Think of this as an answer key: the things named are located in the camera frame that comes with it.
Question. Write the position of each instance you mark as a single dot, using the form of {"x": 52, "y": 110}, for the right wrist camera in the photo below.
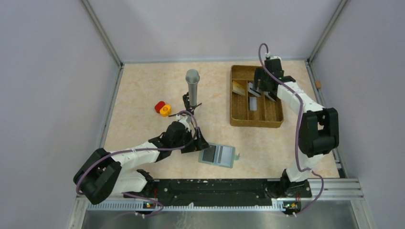
{"x": 272, "y": 57}

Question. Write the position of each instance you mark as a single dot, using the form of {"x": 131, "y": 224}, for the grey microphone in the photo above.
{"x": 192, "y": 78}

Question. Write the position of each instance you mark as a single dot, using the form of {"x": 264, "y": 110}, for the gold card in tray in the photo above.
{"x": 238, "y": 88}

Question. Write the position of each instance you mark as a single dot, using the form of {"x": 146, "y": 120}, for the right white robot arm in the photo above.
{"x": 317, "y": 128}

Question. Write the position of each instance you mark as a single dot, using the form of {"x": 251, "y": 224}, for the brown woven cutlery tray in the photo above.
{"x": 246, "y": 109}

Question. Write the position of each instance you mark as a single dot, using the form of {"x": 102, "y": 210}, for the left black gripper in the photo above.
{"x": 198, "y": 144}

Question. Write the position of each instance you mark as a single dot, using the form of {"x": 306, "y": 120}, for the green card holder wallet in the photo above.
{"x": 224, "y": 156}

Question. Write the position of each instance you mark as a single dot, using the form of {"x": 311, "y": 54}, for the black credit card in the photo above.
{"x": 208, "y": 154}

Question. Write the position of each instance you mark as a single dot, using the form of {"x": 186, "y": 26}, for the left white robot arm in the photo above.
{"x": 106, "y": 173}

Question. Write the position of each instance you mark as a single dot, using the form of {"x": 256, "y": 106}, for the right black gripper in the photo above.
{"x": 260, "y": 74}

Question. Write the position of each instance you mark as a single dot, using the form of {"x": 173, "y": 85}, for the small wooden block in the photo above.
{"x": 317, "y": 84}

